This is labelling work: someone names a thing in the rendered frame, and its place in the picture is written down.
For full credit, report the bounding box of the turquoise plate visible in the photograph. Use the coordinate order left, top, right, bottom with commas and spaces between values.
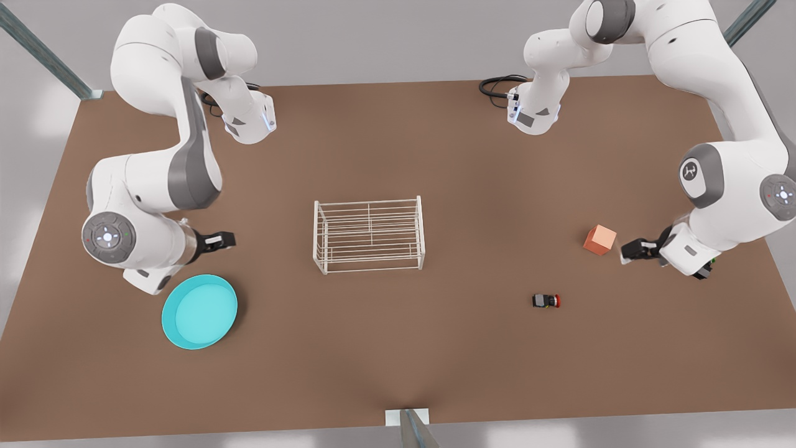
161, 274, 239, 350

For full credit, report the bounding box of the orange cube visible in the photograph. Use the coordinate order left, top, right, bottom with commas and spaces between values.
583, 225, 618, 256

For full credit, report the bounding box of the black cable loop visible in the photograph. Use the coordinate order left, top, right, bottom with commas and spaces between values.
198, 82, 262, 119
479, 75, 530, 110

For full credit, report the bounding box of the white wire shelf rack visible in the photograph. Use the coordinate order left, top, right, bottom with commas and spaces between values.
312, 195, 427, 275

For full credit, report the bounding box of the silver frame post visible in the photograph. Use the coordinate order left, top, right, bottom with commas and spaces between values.
723, 0, 778, 48
385, 408, 440, 448
0, 5, 104, 101

